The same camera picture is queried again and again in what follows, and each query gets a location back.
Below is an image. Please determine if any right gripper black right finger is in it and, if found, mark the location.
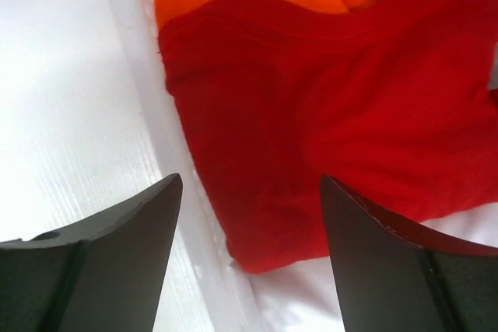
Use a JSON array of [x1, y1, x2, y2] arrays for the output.
[[320, 176, 497, 332]]

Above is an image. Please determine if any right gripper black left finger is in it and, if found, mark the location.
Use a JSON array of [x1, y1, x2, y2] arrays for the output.
[[1, 174, 183, 331]]

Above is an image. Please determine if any red t-shirt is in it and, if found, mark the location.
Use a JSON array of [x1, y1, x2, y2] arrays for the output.
[[156, 0, 497, 274]]

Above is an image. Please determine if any white t-shirt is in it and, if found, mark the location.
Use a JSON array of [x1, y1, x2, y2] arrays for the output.
[[249, 203, 497, 332]]

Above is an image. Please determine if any white plastic basket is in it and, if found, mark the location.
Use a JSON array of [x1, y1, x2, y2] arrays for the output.
[[1, 0, 264, 331]]

